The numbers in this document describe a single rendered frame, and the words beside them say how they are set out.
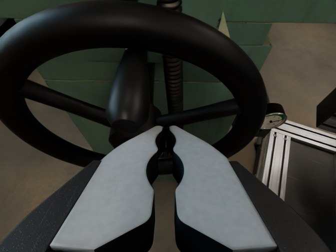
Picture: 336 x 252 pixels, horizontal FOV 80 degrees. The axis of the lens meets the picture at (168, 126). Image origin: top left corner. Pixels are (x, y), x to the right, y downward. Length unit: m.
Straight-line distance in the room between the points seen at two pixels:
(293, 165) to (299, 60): 1.05
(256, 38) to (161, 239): 0.87
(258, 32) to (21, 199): 1.18
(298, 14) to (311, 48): 1.67
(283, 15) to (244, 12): 0.06
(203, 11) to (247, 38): 0.16
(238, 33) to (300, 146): 0.79
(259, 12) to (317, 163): 0.83
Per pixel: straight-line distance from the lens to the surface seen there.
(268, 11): 0.37
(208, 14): 0.24
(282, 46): 1.96
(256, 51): 0.41
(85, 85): 0.47
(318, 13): 0.41
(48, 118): 1.42
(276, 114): 0.46
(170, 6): 0.21
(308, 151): 1.10
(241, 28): 0.37
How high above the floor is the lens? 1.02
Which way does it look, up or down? 58 degrees down
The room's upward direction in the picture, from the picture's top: 2 degrees clockwise
